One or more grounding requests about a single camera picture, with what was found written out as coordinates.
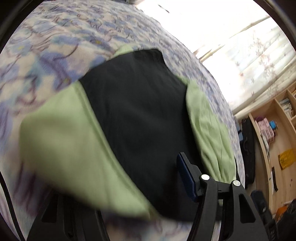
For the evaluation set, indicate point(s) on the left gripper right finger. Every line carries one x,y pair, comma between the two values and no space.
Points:
239,219

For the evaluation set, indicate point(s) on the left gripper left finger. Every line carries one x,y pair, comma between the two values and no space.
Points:
62,217

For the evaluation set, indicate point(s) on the green and black hooded jacket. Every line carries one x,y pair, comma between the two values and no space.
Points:
111,139

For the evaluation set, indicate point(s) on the yellow paper bag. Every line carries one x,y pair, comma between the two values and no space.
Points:
287,158

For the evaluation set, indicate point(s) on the black white patterned cloth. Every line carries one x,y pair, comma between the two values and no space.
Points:
246,140

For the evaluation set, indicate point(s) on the pink storage boxes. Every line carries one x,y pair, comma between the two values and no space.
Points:
267,128

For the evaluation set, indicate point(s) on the wooden shelf unit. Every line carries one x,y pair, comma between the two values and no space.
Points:
277,185

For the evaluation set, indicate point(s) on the books on shelf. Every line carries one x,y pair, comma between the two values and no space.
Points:
287,102

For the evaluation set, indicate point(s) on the white floral curtain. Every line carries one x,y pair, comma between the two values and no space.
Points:
245,50

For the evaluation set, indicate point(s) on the blue cat print blanket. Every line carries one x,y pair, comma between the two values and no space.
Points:
55,46

